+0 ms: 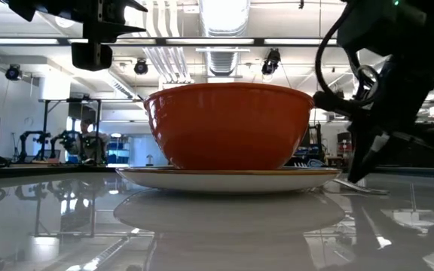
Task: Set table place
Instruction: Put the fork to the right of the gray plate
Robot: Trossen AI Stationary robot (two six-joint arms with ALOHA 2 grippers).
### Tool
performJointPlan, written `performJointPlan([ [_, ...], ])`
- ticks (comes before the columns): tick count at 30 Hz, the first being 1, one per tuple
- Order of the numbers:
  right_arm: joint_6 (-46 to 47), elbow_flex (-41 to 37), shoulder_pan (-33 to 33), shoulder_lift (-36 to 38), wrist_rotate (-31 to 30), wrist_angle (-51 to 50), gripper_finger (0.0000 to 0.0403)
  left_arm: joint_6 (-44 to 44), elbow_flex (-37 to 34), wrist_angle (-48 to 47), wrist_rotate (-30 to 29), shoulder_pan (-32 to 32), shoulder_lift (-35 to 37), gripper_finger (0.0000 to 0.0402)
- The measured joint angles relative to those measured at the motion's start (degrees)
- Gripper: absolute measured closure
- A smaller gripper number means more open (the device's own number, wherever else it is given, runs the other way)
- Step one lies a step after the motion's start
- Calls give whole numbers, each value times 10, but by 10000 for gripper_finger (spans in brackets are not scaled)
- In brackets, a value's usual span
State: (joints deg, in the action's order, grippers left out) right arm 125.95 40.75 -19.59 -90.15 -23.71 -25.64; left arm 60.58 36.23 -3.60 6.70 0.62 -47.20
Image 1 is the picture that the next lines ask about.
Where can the black background rig frame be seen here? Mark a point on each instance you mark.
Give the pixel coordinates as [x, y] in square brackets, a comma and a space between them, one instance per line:
[45, 124]

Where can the silver metal fork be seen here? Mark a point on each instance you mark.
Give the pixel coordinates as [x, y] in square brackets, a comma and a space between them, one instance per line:
[367, 189]

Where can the blue storage bins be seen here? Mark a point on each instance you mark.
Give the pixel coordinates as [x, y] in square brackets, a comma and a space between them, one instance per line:
[119, 150]

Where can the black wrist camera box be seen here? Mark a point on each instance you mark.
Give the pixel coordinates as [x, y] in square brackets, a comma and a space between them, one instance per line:
[90, 56]

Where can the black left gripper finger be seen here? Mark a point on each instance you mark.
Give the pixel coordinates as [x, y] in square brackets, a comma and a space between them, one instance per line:
[121, 33]
[132, 7]

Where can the person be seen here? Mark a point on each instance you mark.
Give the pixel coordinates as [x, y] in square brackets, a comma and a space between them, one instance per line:
[89, 130]

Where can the black background robot arm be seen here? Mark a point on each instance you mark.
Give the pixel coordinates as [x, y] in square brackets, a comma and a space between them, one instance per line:
[23, 145]
[66, 141]

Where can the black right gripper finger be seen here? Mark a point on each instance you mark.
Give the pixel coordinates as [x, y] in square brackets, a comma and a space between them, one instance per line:
[382, 143]
[360, 150]

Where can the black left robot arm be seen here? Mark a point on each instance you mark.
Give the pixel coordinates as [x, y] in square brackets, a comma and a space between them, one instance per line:
[17, 7]

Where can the orange bowl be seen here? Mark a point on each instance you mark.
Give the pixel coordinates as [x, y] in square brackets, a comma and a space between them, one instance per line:
[228, 128]

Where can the silver ceiling air duct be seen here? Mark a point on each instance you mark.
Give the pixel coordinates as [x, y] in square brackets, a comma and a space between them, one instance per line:
[222, 60]

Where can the round ceramic plate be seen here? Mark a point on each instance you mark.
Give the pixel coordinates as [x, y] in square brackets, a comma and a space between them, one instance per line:
[228, 180]

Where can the black ceiling camera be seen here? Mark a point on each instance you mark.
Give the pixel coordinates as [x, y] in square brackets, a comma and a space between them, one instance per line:
[271, 62]
[13, 72]
[141, 67]

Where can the black aluminium rig frame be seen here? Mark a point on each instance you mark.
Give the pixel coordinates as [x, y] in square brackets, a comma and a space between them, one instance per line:
[156, 41]

